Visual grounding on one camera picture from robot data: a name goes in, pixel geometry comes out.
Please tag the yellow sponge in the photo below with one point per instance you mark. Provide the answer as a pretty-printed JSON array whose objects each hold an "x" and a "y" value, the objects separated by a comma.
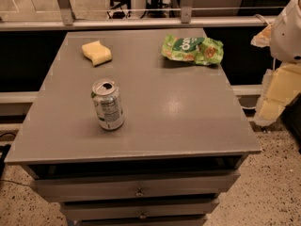
[{"x": 97, "y": 53}]

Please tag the grey metal railing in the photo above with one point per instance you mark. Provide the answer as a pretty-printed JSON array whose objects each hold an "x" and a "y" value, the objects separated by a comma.
[{"x": 35, "y": 15}]

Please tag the black office chair base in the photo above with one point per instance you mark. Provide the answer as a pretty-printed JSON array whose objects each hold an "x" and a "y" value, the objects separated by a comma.
[{"x": 127, "y": 9}]

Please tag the top grey drawer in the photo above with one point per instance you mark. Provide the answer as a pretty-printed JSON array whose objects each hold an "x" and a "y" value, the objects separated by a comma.
[{"x": 135, "y": 186}]

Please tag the green rice chip bag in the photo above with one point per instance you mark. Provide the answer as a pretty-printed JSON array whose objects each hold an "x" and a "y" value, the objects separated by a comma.
[{"x": 198, "y": 50}]

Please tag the grey drawer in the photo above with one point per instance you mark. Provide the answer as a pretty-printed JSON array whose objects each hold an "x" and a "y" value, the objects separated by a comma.
[
  {"x": 142, "y": 209},
  {"x": 135, "y": 186}
]

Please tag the opened silver soda can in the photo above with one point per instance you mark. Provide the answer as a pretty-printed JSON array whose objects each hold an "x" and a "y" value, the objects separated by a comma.
[{"x": 106, "y": 99}]

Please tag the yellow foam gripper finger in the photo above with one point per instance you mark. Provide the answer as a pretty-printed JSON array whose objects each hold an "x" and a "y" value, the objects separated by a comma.
[
  {"x": 279, "y": 89},
  {"x": 263, "y": 38}
]

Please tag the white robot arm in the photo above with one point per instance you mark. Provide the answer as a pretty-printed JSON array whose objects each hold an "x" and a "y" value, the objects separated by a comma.
[{"x": 285, "y": 43}]

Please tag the middle grey drawer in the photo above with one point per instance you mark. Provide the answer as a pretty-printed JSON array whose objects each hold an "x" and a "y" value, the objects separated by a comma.
[{"x": 142, "y": 209}]

